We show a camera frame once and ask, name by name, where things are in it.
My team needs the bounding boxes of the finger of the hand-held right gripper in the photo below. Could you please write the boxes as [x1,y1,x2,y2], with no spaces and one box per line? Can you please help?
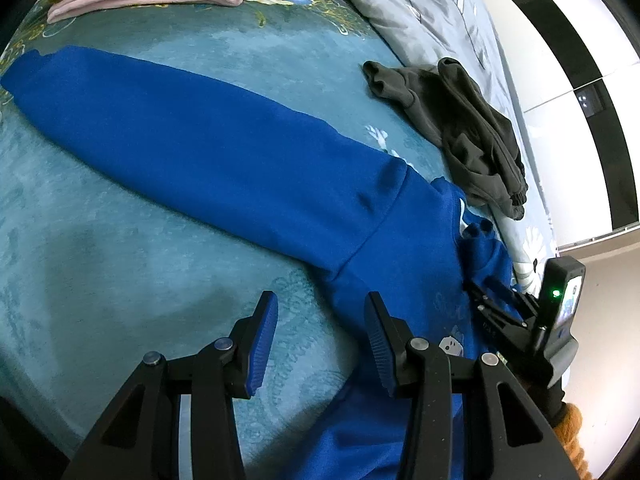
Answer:
[492,276,541,312]
[464,280,531,331]

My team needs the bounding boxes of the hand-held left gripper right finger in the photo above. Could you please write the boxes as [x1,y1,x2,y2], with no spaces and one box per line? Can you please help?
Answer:
[364,291,583,480]

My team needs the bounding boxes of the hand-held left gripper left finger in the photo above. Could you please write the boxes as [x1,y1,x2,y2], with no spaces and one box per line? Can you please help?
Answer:
[62,290,279,480]

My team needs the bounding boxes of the blue sweatshirt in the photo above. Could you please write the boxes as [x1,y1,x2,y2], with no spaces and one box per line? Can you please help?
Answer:
[0,45,516,480]

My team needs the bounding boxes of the white wardrobe with black strip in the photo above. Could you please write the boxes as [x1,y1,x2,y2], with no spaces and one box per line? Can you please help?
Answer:
[470,0,640,251]

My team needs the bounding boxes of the dark grey fleece pants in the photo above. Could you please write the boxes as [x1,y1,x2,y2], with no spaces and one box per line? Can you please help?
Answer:
[362,56,529,221]

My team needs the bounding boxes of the teal floral blanket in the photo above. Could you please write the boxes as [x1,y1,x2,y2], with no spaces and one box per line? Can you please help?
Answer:
[0,0,501,461]

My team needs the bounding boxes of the dark wardrobe control panel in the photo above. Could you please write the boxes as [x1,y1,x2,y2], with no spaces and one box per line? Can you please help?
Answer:
[575,85,608,118]

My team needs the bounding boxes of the grey-blue floral quilt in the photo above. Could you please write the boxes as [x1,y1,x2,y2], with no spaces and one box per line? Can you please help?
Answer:
[310,0,561,301]

